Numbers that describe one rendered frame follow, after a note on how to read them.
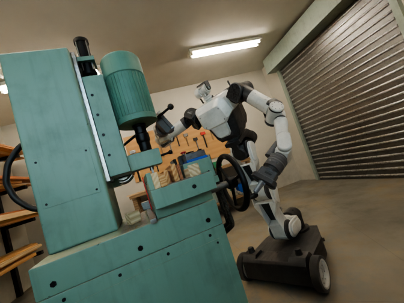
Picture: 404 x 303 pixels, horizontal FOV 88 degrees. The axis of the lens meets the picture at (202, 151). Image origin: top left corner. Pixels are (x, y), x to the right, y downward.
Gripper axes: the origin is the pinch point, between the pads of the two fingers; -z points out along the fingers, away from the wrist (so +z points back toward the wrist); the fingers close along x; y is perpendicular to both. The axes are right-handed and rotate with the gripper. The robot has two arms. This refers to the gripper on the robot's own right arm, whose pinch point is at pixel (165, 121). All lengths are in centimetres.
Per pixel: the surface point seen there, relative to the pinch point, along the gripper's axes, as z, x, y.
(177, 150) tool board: 302, 11, -70
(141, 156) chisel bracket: -17.5, 7.6, 23.3
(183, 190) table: -42, 27, 24
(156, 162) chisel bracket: -17.4, 13.7, 20.4
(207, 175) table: -42, 29, 15
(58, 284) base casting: -36, 21, 66
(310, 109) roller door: 185, 121, -276
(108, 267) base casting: -36, 28, 55
